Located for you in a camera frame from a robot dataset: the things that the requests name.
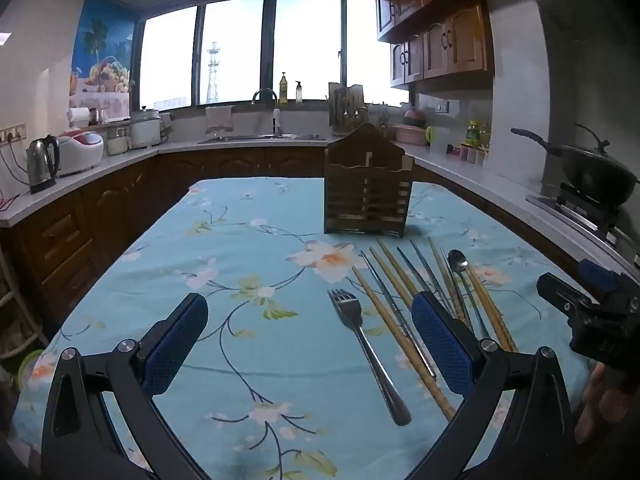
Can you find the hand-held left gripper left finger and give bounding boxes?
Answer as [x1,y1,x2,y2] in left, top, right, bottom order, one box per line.
[41,291,221,480]

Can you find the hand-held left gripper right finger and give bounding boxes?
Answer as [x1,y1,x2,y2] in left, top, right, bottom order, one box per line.
[411,291,582,480]

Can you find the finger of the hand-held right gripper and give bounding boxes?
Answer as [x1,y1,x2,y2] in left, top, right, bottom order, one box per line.
[579,258,632,294]
[536,272,596,328]

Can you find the wooden chopstick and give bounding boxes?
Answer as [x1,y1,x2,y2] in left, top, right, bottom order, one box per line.
[369,247,418,311]
[427,236,473,331]
[465,266,512,353]
[351,266,457,421]
[472,265,519,352]
[376,238,422,297]

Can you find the metal fork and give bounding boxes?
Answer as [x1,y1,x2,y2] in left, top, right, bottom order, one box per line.
[327,288,412,427]

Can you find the metal spoon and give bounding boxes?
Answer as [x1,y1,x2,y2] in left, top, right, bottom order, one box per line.
[447,249,492,341]

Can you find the wooden utensil holder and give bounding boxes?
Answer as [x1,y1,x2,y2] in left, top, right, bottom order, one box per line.
[323,122,414,237]

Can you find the person's right hand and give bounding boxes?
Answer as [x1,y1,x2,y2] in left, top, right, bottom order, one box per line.
[574,361,635,446]

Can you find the gas stove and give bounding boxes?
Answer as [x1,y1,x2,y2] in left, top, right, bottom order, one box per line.
[525,182,640,261]

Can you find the blue floral tablecloth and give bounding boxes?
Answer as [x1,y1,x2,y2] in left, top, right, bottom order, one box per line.
[11,177,608,480]

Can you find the black wok with lid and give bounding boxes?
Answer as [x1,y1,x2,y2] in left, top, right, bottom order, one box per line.
[511,122,640,206]

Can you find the white kitchen countertop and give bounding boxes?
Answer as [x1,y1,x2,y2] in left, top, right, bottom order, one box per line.
[0,132,640,271]

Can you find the wooden lower cabinets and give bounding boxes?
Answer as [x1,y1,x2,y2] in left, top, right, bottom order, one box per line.
[0,146,601,341]

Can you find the wooden cabinets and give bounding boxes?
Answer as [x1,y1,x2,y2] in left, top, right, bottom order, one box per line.
[367,0,496,93]
[0,146,601,341]

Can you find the yellow green drink bottle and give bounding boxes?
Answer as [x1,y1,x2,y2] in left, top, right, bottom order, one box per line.
[465,120,493,148]

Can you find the pink basin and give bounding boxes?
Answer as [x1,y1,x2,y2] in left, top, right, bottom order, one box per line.
[393,125,429,146]

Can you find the white and red rice cooker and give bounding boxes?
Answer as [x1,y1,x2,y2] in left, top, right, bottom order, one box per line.
[56,130,105,177]

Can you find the steel kitchen sink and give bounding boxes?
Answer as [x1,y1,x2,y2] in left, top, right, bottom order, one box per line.
[197,132,326,143]

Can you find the steel electric kettle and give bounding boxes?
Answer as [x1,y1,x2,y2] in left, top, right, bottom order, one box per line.
[26,135,61,195]

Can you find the pale dish cloth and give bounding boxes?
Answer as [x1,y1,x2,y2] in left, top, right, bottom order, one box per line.
[205,105,234,134]

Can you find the paper towel roll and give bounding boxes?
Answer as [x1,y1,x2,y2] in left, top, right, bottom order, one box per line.
[68,106,98,128]

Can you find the wooden knife rack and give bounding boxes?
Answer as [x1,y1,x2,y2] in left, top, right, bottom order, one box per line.
[327,81,371,137]

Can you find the curved steel faucet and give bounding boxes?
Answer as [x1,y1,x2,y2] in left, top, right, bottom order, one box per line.
[251,88,279,136]

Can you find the lattice tower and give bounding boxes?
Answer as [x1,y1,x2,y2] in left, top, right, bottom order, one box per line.
[206,41,221,103]

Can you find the wooden upper cabinets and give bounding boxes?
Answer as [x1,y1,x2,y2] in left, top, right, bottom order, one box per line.
[367,0,496,93]

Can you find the kitchen window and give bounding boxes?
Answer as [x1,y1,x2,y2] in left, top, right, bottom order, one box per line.
[132,0,411,108]

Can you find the white wire rack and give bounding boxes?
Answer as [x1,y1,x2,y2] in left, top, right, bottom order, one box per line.
[0,245,48,361]

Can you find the white pitcher with green handle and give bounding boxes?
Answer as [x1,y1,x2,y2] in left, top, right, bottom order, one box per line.
[425,122,451,153]

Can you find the palm and fruit wall poster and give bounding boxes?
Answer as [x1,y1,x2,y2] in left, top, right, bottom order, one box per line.
[69,0,137,123]

